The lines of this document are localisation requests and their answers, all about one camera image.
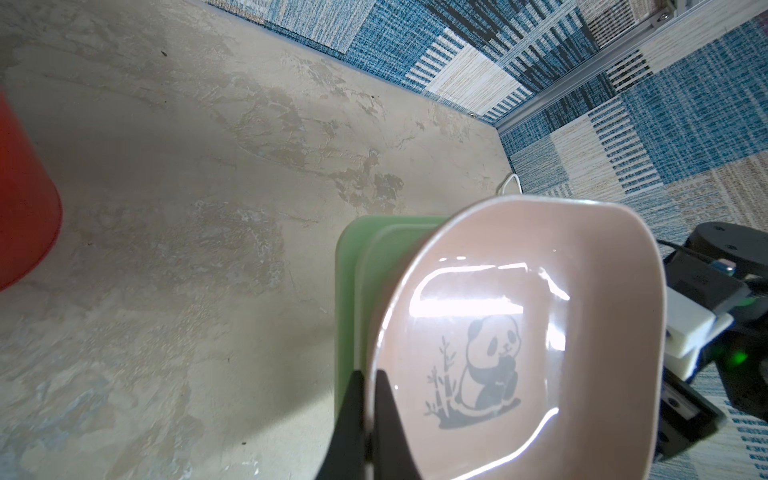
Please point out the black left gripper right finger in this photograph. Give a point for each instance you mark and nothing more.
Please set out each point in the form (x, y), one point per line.
(390, 453)

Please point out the pink bowl with panda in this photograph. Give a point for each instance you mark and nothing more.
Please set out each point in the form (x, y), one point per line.
(524, 340)

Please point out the green electronic kitchen scale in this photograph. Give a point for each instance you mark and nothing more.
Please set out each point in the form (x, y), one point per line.
(368, 254)

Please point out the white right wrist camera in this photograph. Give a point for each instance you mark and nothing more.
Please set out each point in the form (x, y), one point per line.
(701, 292)

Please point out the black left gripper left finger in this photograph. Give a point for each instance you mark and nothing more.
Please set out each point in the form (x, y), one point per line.
(345, 457)

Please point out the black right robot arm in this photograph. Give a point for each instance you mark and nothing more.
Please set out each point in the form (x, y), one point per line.
(740, 352)

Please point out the red pen holder cup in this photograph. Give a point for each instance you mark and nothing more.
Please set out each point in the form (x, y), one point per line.
(31, 208)

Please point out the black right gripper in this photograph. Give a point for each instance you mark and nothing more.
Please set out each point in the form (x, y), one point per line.
(686, 418)

